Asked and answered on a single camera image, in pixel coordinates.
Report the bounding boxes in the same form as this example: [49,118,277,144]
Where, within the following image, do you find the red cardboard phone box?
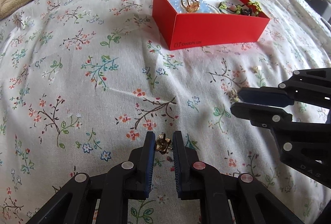
[152,0,270,50]

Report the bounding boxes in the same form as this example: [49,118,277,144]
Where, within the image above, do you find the neon green black cord bracelet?
[217,0,263,17]

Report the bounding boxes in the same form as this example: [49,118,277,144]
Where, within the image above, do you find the large gold bangle cluster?
[181,0,200,13]

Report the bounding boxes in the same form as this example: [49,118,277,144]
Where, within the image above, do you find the floral bed sheet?
[1,0,330,223]

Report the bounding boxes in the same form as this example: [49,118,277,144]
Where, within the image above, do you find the tiny gold stud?
[252,65,262,73]

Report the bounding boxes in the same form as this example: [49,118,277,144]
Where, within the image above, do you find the light blue bead bracelet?
[170,0,223,14]

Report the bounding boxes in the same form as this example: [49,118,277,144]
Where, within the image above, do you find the small gold flower earring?
[228,89,240,104]

